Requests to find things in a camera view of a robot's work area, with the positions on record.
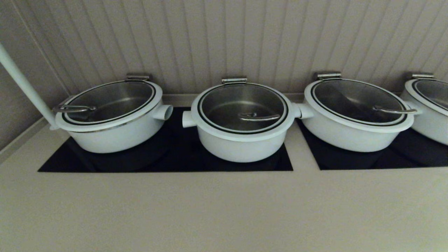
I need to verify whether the black glass induction cooktop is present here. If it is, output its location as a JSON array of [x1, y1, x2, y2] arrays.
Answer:
[[297, 119, 448, 171], [38, 107, 294, 173]]

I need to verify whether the white round pole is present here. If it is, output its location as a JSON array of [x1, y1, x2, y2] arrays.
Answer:
[[0, 44, 60, 131]]

